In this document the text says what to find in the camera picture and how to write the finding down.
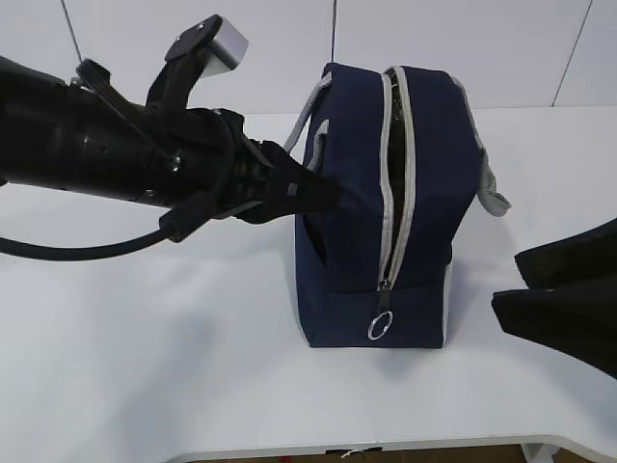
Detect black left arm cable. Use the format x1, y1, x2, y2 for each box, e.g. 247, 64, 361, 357
0, 192, 213, 263

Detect navy blue lunch bag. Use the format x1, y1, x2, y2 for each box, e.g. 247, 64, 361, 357
286, 63, 510, 349

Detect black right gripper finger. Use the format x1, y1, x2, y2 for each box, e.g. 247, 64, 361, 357
492, 277, 616, 377
515, 221, 616, 289

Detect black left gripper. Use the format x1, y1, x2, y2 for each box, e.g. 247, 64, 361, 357
144, 108, 341, 227

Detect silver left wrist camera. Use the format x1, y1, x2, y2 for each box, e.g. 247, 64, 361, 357
147, 14, 251, 110

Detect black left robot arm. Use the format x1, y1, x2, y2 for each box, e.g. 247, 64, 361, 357
1, 59, 341, 224

